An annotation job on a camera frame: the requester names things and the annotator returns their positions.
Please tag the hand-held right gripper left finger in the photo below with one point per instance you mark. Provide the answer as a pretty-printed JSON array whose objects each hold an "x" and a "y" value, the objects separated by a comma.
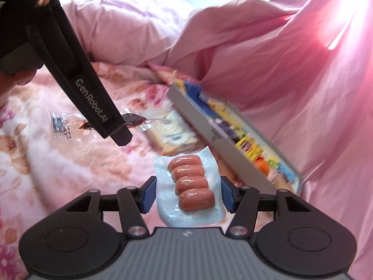
[{"x": 149, "y": 195}]

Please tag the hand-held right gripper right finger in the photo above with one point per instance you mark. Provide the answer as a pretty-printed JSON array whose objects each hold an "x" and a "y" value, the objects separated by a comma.
[{"x": 227, "y": 195}]

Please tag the pink pillow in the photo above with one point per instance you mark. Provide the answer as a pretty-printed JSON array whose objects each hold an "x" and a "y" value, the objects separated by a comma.
[{"x": 122, "y": 20}]

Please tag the white sausage pack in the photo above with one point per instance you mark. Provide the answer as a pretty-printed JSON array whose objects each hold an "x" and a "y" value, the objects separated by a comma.
[{"x": 189, "y": 180}]

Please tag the clear packet with dark snack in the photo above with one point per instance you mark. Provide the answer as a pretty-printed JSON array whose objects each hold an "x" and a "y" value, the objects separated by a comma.
[{"x": 133, "y": 119}]

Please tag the pink bed sheet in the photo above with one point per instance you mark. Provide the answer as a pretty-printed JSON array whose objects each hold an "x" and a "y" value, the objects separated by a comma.
[{"x": 276, "y": 64}]

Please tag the clear bread packet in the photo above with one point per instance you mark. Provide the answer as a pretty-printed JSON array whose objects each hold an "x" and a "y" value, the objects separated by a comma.
[{"x": 174, "y": 137}]

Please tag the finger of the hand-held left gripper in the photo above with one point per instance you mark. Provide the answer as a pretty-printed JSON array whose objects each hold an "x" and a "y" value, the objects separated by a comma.
[{"x": 121, "y": 136}]

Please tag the person's left hand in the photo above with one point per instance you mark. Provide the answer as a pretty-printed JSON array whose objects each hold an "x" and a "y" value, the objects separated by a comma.
[{"x": 20, "y": 78}]

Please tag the floral bedsheet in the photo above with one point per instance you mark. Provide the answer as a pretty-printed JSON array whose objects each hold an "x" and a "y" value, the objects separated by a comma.
[{"x": 43, "y": 166}]

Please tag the grey cardboard box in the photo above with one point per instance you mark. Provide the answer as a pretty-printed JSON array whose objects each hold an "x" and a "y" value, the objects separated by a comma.
[{"x": 209, "y": 131}]

